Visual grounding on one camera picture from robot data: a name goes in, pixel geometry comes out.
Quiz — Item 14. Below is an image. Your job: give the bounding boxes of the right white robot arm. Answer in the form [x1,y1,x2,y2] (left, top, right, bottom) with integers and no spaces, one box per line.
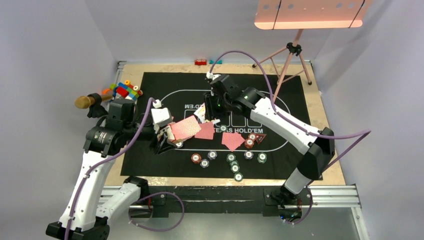
[204,73,335,204]

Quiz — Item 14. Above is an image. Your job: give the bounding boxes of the colourful toy block vehicle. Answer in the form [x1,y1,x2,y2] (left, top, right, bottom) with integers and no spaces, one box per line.
[101,80,143,101]

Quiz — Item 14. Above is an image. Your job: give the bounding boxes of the green poker chip stack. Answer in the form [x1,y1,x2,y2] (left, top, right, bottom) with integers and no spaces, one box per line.
[226,153,236,163]

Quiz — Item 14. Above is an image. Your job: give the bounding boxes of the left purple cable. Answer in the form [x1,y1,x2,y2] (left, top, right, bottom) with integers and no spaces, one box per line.
[63,97,185,240]

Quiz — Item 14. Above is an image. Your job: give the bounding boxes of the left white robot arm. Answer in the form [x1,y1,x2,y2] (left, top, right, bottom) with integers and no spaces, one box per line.
[45,99,157,240]

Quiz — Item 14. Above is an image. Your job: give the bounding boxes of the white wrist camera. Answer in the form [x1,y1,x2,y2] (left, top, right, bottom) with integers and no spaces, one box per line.
[206,71,221,83]
[150,107,173,128]

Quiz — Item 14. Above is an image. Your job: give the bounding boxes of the gold microphone head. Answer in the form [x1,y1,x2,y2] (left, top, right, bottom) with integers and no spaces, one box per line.
[74,93,113,109]

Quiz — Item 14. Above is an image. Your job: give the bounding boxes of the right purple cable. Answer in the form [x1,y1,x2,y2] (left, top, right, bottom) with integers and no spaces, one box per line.
[208,50,372,226]

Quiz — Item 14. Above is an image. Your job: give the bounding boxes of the black poker table mat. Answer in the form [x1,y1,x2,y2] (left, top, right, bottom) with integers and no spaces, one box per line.
[120,72,310,180]

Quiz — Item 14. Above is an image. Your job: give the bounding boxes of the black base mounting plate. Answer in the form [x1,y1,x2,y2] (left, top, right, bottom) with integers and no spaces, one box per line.
[129,185,312,220]

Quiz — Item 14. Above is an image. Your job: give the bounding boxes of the dealt red card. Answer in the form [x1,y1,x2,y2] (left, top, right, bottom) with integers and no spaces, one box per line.
[228,132,245,152]
[221,132,245,152]

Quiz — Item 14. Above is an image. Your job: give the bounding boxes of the red poker chip stack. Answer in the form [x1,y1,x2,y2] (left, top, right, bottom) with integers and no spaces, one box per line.
[190,153,202,164]

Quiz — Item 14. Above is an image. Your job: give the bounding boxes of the triangular all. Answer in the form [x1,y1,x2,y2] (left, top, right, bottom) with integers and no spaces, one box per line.
[255,133,266,144]

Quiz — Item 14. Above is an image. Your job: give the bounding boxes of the face down burn cards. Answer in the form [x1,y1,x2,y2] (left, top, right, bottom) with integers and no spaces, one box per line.
[194,122,215,140]

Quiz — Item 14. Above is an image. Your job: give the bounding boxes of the small red chip stack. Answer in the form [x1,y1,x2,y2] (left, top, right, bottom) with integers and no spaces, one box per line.
[244,138,255,149]

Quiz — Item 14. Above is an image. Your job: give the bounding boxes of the blue poker chip stack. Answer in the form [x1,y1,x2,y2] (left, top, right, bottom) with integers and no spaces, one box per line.
[207,150,218,160]

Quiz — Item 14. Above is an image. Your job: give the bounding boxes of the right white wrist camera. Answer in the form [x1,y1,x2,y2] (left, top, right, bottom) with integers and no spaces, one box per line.
[206,71,221,83]

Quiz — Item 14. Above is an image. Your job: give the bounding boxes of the pink tripod stand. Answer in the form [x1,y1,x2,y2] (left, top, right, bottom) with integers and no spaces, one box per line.
[252,29,313,102]

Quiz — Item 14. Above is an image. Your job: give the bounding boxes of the red backed card deck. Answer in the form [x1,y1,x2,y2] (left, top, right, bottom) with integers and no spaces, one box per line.
[170,115,201,140]

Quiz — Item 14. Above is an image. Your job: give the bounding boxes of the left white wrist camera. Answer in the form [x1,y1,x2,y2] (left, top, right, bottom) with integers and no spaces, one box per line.
[150,107,173,128]

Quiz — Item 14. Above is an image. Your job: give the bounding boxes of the teal toy block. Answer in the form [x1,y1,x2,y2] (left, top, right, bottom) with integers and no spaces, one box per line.
[209,59,223,65]

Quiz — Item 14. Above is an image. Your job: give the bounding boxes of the red playing card box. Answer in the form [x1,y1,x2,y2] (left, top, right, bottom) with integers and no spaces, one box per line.
[158,125,176,143]

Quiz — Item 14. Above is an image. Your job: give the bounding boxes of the purple cable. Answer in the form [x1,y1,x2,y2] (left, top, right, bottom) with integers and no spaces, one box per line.
[63,97,185,240]
[208,50,372,226]

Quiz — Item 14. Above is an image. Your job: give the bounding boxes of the aluminium rail frame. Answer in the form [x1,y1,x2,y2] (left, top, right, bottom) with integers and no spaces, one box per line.
[98,185,369,240]

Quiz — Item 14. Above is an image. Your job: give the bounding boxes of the face up diamonds card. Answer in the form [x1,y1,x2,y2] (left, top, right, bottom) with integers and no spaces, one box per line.
[194,103,206,123]

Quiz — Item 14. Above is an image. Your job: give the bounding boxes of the red toy block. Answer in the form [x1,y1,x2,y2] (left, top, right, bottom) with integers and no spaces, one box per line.
[194,59,208,66]

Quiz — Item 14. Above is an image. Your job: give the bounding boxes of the pink perforated panel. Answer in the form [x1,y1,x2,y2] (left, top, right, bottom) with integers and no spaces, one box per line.
[254,0,373,30]

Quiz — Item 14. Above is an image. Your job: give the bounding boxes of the small green chip stack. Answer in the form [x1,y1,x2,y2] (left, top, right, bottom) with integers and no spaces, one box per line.
[257,152,268,164]

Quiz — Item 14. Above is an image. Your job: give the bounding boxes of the single blue poker chip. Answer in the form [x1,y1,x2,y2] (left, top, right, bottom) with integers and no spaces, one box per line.
[175,142,184,149]

